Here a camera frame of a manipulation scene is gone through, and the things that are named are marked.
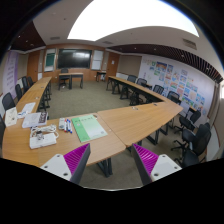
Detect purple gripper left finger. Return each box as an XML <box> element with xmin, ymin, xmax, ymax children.
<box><xmin>41</xmin><ymin>144</ymin><xmax>91</xmax><ymax>184</ymax></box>

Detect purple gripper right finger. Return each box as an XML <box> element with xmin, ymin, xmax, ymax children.
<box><xmin>131</xmin><ymin>144</ymin><xmax>181</xmax><ymax>185</ymax></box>

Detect white power strip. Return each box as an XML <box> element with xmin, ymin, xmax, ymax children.
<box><xmin>29</xmin><ymin>133</ymin><xmax>56</xmax><ymax>149</ymax></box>

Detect green booklet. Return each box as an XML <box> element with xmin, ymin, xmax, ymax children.
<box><xmin>72</xmin><ymin>115</ymin><xmax>107</xmax><ymax>143</ymax></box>

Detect white eraser block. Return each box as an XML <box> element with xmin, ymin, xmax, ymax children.
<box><xmin>58</xmin><ymin>118</ymin><xmax>65</xmax><ymax>130</ymax></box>

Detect front wooden desk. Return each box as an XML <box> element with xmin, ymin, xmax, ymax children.
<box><xmin>1</xmin><ymin>100</ymin><xmax>184</xmax><ymax>178</ymax></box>

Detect blue marker pen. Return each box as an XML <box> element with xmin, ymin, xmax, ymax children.
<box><xmin>67</xmin><ymin>119</ymin><xmax>72</xmax><ymax>133</ymax></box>

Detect red marker pen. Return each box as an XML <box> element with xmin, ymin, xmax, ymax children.
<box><xmin>64</xmin><ymin>119</ymin><xmax>68</xmax><ymax>132</ymax></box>

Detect black office chair near right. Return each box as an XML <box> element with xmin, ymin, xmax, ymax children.
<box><xmin>175</xmin><ymin>122</ymin><xmax>211</xmax><ymax>168</ymax></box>

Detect black office chair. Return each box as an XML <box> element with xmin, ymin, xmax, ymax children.
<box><xmin>175</xmin><ymin>122</ymin><xmax>211</xmax><ymax>168</ymax></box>
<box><xmin>175</xmin><ymin>111</ymin><xmax>201</xmax><ymax>131</ymax></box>
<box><xmin>2</xmin><ymin>92</ymin><xmax>15</xmax><ymax>110</ymax></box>
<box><xmin>15</xmin><ymin>84</ymin><xmax>23</xmax><ymax>101</ymax></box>

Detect thick white book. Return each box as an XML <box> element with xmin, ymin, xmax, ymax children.
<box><xmin>22</xmin><ymin>112</ymin><xmax>48</xmax><ymax>128</ymax></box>

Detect white paper sheet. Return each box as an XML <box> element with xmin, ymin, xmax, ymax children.
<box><xmin>22</xmin><ymin>102</ymin><xmax>35</xmax><ymax>113</ymax></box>

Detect right row wooden table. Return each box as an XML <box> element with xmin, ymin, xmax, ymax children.
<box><xmin>107</xmin><ymin>76</ymin><xmax>167</xmax><ymax>106</ymax></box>

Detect row wooden table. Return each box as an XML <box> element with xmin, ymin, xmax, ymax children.
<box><xmin>16</xmin><ymin>77</ymin><xmax>51</xmax><ymax>113</ymax></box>
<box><xmin>107</xmin><ymin>76</ymin><xmax>167</xmax><ymax>106</ymax></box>

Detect white bag with print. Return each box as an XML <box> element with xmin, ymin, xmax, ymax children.
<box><xmin>5</xmin><ymin>107</ymin><xmax>17</xmax><ymax>127</ymax></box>

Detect left row wooden table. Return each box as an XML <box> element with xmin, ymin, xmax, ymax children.
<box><xmin>16</xmin><ymin>77</ymin><xmax>51</xmax><ymax>113</ymax></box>

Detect small wooden teacher desk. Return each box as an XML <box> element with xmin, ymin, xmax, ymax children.
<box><xmin>58</xmin><ymin>72</ymin><xmax>83</xmax><ymax>90</ymax></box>

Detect black office chair far left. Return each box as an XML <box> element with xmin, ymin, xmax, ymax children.
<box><xmin>15</xmin><ymin>84</ymin><xmax>23</xmax><ymax>101</ymax></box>

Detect black chair behind teacher desk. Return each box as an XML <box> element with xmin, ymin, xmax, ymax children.
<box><xmin>59</xmin><ymin>68</ymin><xmax>70</xmax><ymax>86</ymax></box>

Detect green notice board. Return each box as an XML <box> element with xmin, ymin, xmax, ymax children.
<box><xmin>44</xmin><ymin>49</ymin><xmax>56</xmax><ymax>72</ymax></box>

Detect white whiteboard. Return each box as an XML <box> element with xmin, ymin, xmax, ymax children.
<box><xmin>91</xmin><ymin>50</ymin><xmax>104</xmax><ymax>70</ymax></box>

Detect wooden door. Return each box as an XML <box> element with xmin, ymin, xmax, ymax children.
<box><xmin>106</xmin><ymin>52</ymin><xmax>120</xmax><ymax>78</ymax></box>

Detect white charger with cable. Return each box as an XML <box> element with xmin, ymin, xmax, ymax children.
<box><xmin>30</xmin><ymin>124</ymin><xmax>59</xmax><ymax>140</ymax></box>

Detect colourful wall posters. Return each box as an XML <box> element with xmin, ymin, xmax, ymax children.
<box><xmin>139</xmin><ymin>56</ymin><xmax>206</xmax><ymax>113</ymax></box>

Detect large black wall screen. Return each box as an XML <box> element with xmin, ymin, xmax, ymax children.
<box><xmin>57</xmin><ymin>49</ymin><xmax>92</xmax><ymax>69</ymax></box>

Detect purple wall banner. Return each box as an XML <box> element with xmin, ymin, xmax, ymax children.
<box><xmin>3</xmin><ymin>51</ymin><xmax>19</xmax><ymax>98</ymax></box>

